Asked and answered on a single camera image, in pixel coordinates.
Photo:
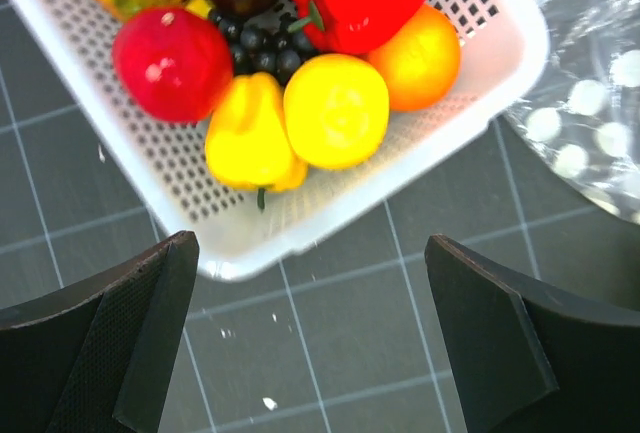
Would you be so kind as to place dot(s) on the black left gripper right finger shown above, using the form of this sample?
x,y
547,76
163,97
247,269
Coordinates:
x,y
527,356

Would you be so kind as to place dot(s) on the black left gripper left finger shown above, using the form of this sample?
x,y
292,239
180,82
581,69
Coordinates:
x,y
98,355

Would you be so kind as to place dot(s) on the yellow lemon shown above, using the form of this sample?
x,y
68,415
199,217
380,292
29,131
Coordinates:
x,y
337,111

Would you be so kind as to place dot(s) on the white dotted clear bag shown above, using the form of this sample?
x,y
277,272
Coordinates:
x,y
582,116

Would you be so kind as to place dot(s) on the black cutting mat with grid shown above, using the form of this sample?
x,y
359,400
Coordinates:
x,y
342,338

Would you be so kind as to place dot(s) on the yellow bell pepper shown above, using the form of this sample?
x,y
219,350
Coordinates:
x,y
247,146

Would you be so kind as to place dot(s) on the pink red peach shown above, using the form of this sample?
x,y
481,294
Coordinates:
x,y
176,65

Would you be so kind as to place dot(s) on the orange fruit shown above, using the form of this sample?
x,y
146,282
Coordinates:
x,y
421,63

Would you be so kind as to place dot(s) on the black grape bunch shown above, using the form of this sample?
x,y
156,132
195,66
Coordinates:
x,y
254,48

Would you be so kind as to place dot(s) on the white plastic fruit basket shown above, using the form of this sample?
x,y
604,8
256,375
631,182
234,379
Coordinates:
x,y
504,47

